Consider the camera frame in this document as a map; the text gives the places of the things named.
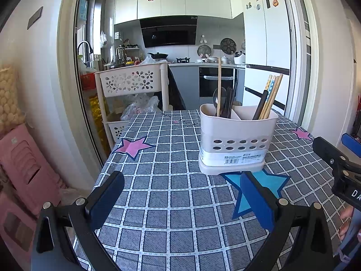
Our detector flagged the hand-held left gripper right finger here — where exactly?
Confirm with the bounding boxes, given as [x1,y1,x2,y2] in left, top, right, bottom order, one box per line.
[240,171,339,271]

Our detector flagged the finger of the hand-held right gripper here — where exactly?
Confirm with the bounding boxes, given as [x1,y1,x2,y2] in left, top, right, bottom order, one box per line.
[341,133,361,157]
[312,137,361,177]

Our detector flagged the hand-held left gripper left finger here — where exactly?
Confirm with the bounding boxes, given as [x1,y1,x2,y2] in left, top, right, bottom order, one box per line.
[30,171,125,271]

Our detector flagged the white plastic utensil holder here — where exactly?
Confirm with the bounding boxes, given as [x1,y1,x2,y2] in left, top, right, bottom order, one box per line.
[198,103,279,175]

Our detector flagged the blue patterned chopstick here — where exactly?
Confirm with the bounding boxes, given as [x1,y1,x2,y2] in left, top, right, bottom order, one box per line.
[260,75,277,120]

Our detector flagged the black plastic utensil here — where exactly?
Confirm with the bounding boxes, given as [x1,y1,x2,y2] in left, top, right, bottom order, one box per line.
[224,87,232,118]

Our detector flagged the black long-handled spoon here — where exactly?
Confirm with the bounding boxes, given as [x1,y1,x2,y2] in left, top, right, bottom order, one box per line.
[230,82,239,117]

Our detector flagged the person's right hand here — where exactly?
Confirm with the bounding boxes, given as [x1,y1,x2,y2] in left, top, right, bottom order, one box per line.
[338,206,357,242]

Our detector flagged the grey checked star tablecloth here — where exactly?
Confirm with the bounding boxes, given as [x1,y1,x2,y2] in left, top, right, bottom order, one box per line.
[72,110,356,271]

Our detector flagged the yellow bag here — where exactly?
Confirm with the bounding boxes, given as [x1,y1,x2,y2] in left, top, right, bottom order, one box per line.
[89,94,106,144]

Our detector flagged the pink plastic stool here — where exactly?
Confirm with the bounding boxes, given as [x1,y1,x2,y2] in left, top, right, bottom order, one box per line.
[0,192,37,260]
[0,124,61,216]

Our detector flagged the clear plastic bag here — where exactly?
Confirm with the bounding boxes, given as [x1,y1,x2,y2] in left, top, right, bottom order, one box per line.
[121,93,161,120]

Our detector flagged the white storage cart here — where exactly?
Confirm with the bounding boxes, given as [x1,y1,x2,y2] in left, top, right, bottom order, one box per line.
[94,62,170,150]

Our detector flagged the red basket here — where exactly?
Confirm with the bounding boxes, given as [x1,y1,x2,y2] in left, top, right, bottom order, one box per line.
[80,73,96,91]

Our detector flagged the black oven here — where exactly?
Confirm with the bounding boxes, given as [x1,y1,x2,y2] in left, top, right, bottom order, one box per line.
[199,67,236,98]

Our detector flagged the bag of white balls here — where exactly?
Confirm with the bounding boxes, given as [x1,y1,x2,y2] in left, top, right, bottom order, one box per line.
[0,65,26,136]

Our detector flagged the round black pan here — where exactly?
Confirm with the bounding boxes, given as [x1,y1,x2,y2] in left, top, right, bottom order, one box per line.
[220,38,236,54]

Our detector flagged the kitchen faucet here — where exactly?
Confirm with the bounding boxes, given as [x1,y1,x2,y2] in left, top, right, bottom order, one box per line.
[77,41,94,63]

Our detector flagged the black range hood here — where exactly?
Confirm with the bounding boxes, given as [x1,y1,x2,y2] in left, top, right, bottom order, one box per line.
[139,16,198,48]

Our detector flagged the white upper cabinets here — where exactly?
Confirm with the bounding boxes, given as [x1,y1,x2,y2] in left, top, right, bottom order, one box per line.
[114,0,233,25]

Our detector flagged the grey wall switch plate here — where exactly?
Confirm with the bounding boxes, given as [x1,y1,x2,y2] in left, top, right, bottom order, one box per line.
[27,6,44,30]

